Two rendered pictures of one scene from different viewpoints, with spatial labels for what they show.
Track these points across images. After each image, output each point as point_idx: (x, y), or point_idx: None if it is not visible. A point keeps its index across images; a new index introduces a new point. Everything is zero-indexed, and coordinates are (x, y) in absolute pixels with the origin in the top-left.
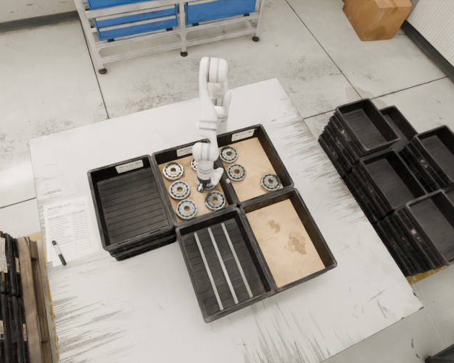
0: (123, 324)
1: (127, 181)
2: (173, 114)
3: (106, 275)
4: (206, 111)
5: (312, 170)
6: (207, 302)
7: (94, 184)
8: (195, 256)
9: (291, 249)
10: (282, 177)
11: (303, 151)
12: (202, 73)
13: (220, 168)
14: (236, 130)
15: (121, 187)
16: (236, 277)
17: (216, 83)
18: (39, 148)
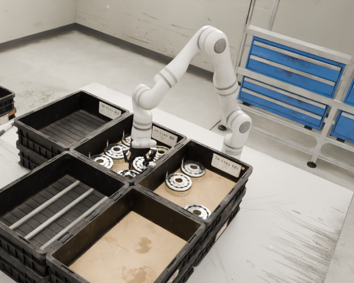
0: None
1: (98, 123)
2: (204, 137)
3: None
4: (172, 62)
5: (278, 282)
6: (3, 222)
7: (75, 102)
8: (53, 192)
9: (125, 276)
10: None
11: (293, 259)
12: (196, 33)
13: (154, 140)
14: (221, 152)
15: (88, 122)
16: (48, 236)
17: (204, 50)
18: (91, 88)
